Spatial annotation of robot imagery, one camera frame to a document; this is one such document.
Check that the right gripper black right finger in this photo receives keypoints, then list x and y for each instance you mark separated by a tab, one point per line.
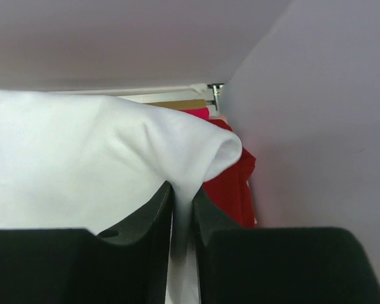
225	261

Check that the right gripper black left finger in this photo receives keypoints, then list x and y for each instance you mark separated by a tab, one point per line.
127	263

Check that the white t-shirt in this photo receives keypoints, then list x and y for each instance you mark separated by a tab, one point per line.
90	161

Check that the folded dark red t-shirt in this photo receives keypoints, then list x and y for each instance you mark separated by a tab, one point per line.
231	193

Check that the folded bright red t-shirt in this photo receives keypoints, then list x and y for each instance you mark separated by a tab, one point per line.
202	113

